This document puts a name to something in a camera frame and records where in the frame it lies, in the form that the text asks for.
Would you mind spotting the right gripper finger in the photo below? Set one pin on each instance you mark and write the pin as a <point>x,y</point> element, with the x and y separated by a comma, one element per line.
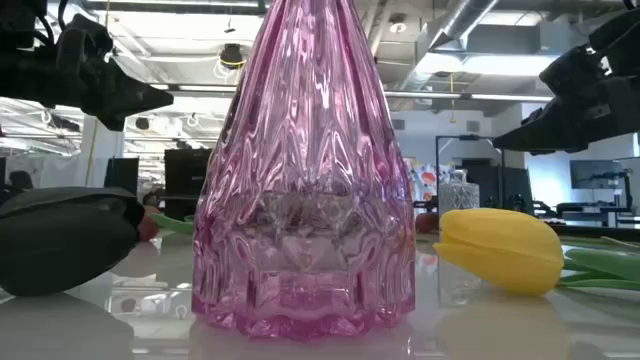
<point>560,150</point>
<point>575,120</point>

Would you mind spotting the yellow artificial tulip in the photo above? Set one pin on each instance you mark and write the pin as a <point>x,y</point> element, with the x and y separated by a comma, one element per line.
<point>500,250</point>

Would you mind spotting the black artificial tulip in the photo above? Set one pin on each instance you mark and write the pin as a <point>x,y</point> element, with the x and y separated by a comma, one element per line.
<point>60,240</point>

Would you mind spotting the dark red artificial tulip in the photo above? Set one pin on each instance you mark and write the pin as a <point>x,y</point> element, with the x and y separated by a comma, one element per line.
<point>426,223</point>

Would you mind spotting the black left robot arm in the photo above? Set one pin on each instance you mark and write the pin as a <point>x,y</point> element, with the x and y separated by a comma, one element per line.
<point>20,20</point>

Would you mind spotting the clear cut-glass vase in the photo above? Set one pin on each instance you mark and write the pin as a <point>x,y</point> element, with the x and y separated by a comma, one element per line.
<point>459,197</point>

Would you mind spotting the pink ribbed glass vase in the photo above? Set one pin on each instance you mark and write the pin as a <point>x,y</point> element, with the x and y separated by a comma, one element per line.
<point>300,200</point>

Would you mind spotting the black upright panel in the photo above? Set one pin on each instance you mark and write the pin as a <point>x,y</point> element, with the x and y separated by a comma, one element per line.
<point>121,176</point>

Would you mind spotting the black monitor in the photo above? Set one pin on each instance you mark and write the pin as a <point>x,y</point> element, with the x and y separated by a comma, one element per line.
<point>185,180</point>

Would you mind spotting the person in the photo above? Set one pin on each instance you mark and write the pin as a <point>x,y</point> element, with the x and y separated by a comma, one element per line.
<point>21,181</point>

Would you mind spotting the orange artificial tulip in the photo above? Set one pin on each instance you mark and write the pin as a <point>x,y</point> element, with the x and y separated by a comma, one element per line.
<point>148,229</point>

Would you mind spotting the colourful poster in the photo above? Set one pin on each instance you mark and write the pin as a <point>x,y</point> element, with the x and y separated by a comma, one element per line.
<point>425,180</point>

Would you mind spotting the wall-mounted screen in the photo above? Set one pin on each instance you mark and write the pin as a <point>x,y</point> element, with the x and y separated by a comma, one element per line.
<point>595,174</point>

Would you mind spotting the black metal stand frame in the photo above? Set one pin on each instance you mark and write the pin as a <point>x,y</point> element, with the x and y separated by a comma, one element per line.
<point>470,137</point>

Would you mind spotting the black ceiling dome camera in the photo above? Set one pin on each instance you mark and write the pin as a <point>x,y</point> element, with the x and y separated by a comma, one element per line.
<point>231,55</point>

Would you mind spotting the silver ventilation duct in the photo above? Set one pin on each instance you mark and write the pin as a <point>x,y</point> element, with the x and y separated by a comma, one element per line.
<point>450,35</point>

